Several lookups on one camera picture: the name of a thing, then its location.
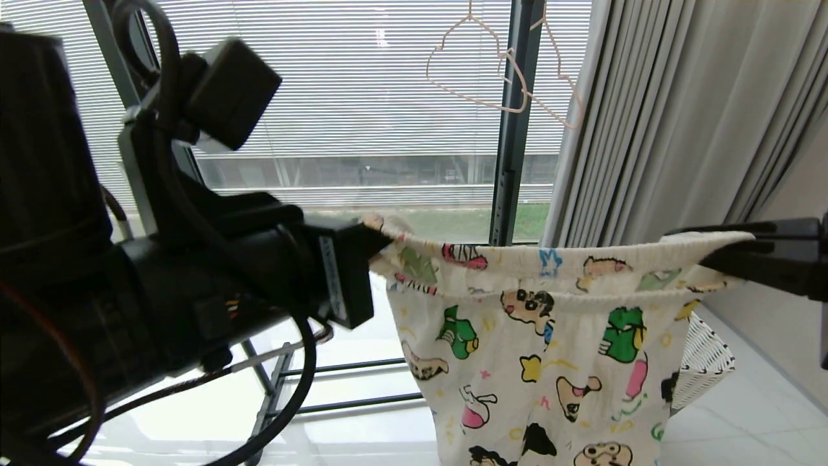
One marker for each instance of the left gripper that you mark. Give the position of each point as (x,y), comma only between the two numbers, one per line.
(259,272)

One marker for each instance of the pink clothes hanger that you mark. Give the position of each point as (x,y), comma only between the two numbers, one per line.
(479,98)
(555,55)

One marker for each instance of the beige curtain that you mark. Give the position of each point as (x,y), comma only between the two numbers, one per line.
(679,129)

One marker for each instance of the white laundry basket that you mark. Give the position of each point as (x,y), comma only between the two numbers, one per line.
(702,362)

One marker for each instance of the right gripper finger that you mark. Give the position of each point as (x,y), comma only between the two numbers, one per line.
(763,228)
(776,268)

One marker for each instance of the window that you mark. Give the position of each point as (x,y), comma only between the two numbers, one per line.
(388,77)

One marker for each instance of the cream printed shorts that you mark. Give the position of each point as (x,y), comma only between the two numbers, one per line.
(550,362)

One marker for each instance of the black clothes rack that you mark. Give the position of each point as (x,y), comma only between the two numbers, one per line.
(278,388)

